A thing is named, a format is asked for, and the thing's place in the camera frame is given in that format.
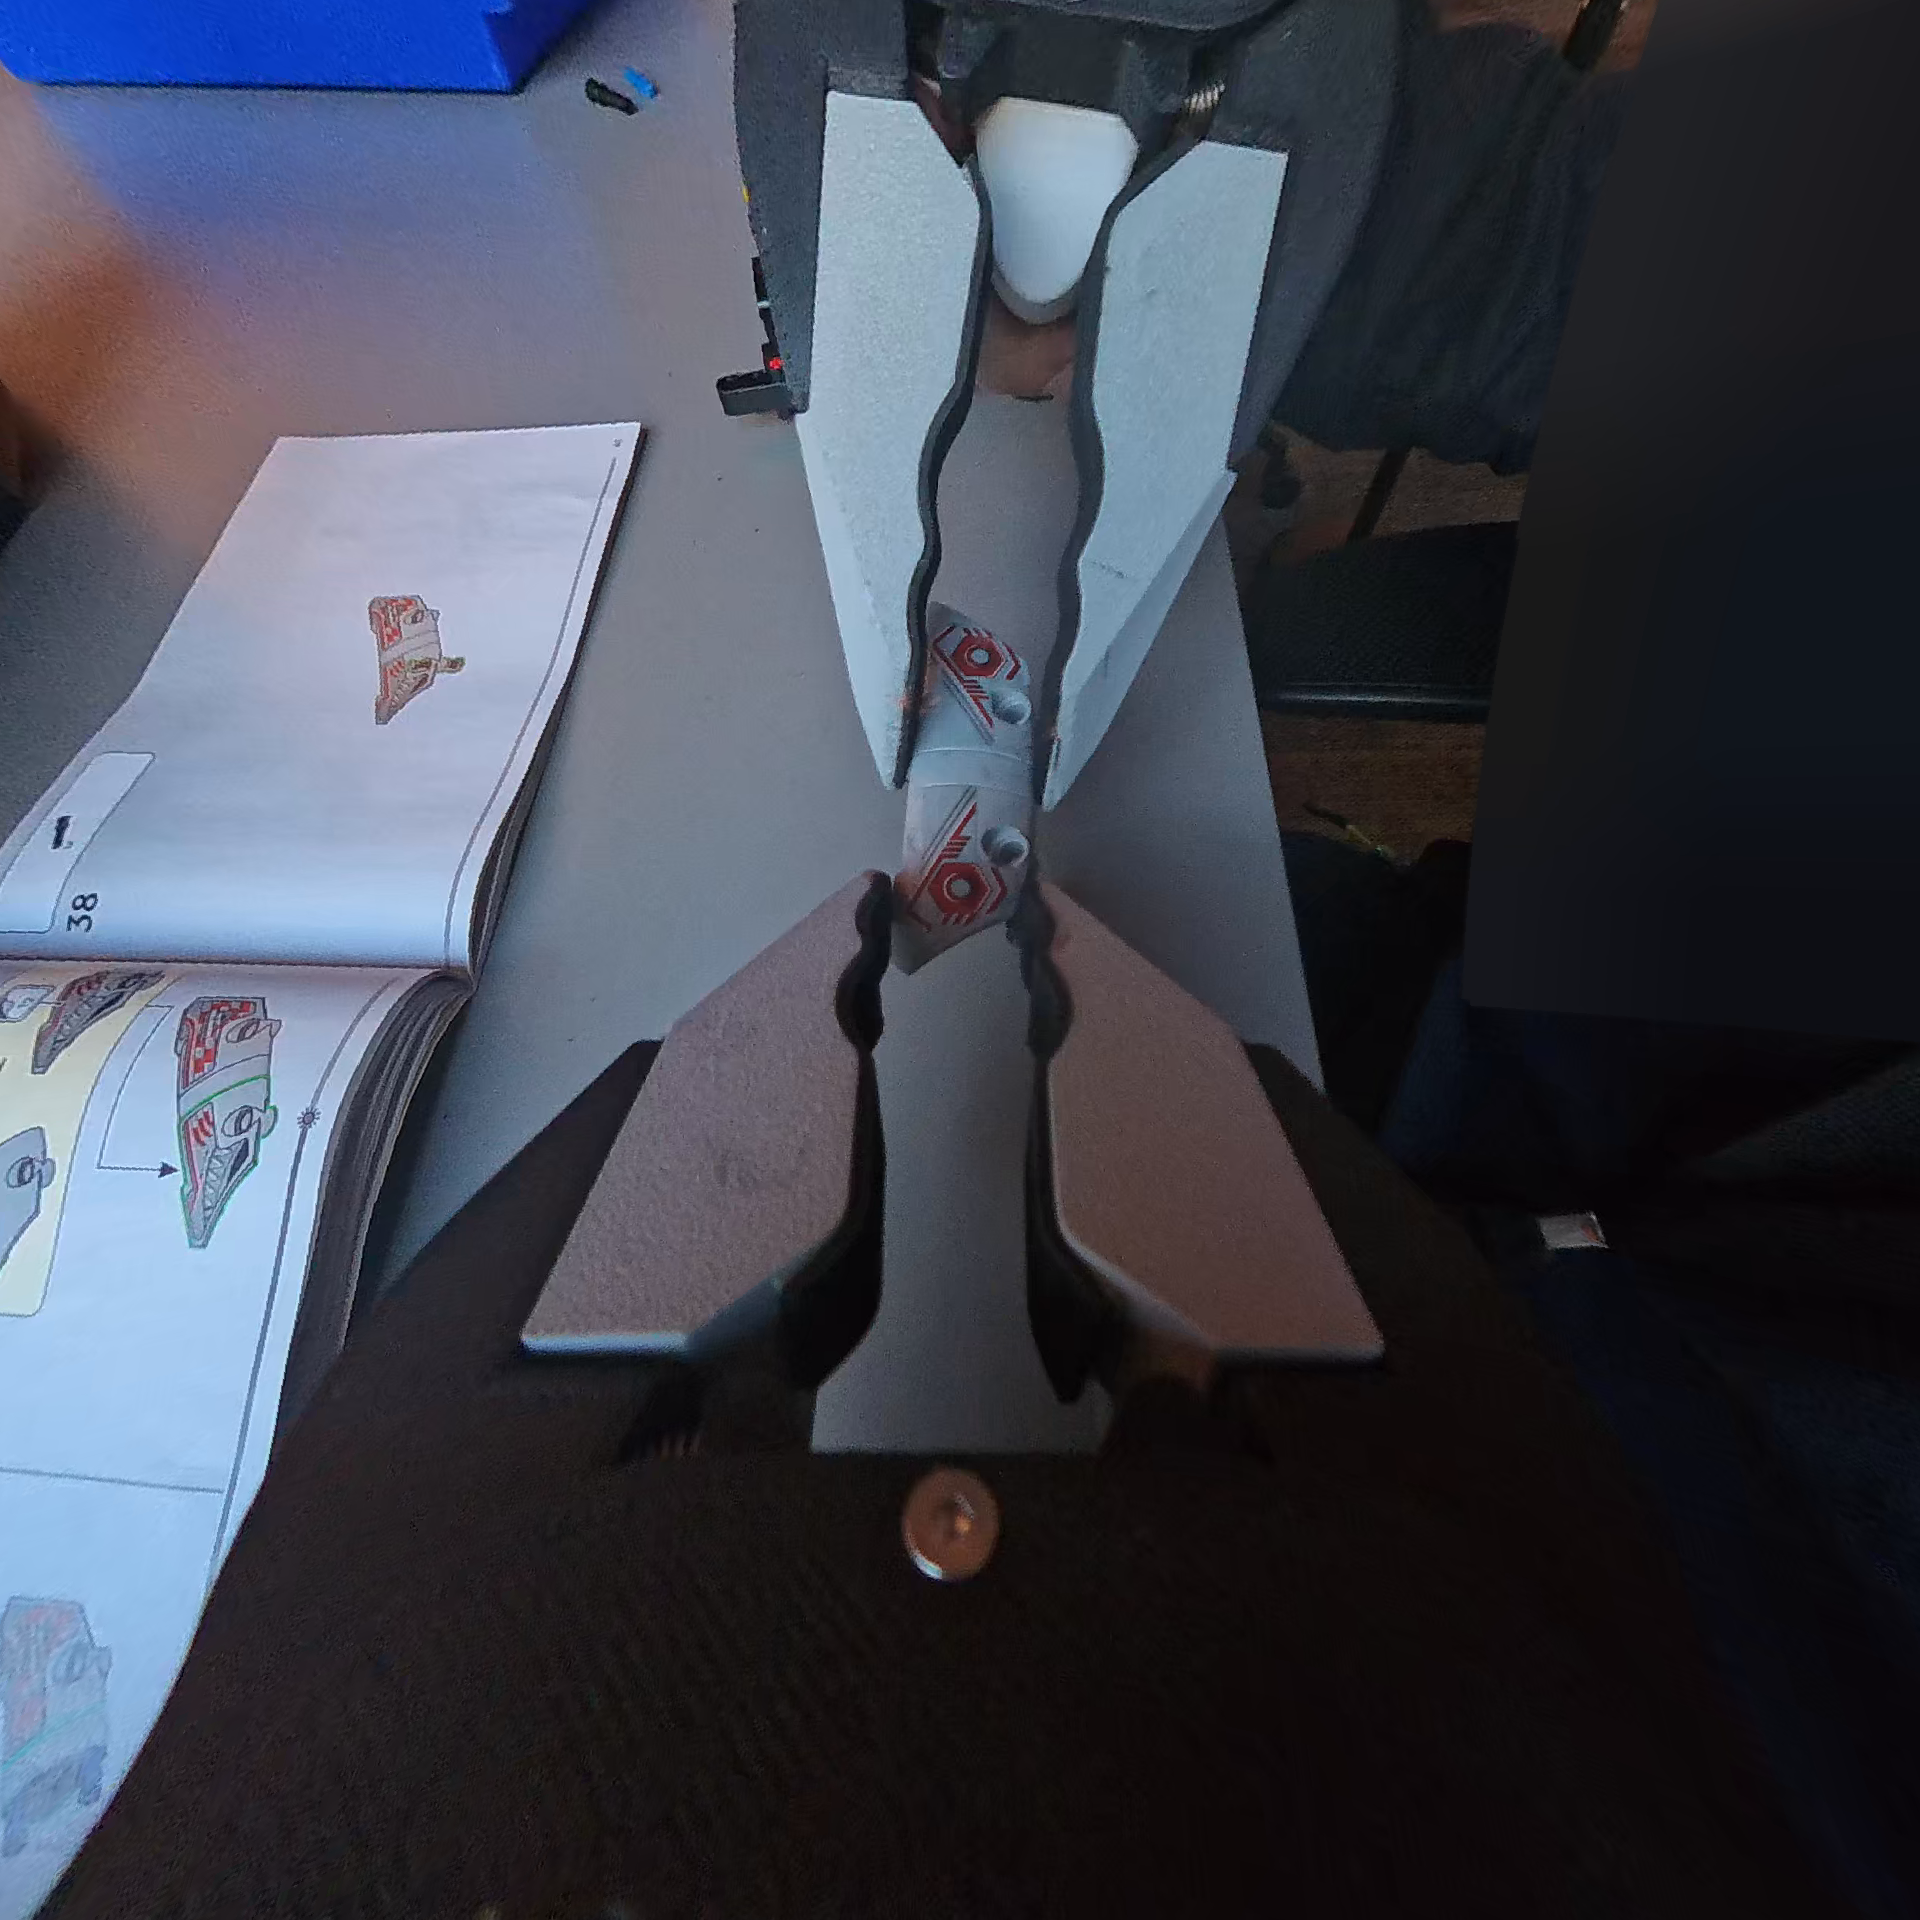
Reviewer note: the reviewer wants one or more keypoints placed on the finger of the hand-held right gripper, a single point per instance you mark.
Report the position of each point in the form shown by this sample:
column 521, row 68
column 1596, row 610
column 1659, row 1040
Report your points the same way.
column 884, row 330
column 1185, row 389

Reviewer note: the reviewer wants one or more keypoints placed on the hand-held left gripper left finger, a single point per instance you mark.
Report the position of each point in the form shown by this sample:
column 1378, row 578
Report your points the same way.
column 705, row 1184

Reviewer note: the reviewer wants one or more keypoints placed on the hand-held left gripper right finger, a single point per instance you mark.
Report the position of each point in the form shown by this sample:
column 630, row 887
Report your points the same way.
column 1200, row 1200

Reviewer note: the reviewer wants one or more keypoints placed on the grey lego assembly red stickers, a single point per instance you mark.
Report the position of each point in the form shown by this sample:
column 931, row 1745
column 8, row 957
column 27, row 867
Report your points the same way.
column 961, row 780

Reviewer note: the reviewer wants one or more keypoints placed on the black lego part red dots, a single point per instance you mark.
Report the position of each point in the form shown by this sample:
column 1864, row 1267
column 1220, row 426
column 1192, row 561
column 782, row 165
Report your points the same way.
column 755, row 386

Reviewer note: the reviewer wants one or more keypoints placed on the small black lego piece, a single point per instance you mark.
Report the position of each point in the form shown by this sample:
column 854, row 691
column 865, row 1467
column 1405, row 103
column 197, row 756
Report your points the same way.
column 604, row 95

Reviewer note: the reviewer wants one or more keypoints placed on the lego instruction booklet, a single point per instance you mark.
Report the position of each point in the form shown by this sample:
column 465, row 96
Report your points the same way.
column 376, row 570

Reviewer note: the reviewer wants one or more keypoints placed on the black mesh chair seat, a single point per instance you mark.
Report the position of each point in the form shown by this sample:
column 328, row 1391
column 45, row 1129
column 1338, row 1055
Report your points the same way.
column 1380, row 621

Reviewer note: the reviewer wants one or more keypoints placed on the small white tag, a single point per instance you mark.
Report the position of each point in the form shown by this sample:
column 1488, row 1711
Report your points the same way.
column 1573, row 1232

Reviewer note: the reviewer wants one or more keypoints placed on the small yellow object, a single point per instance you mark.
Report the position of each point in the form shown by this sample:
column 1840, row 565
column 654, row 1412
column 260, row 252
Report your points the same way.
column 1358, row 837

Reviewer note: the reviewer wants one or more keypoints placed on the dark cabinet panel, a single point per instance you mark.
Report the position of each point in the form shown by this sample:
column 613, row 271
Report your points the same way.
column 1710, row 524

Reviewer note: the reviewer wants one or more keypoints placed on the blue box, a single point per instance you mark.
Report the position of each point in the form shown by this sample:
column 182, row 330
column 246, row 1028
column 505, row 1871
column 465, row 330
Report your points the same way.
column 269, row 36

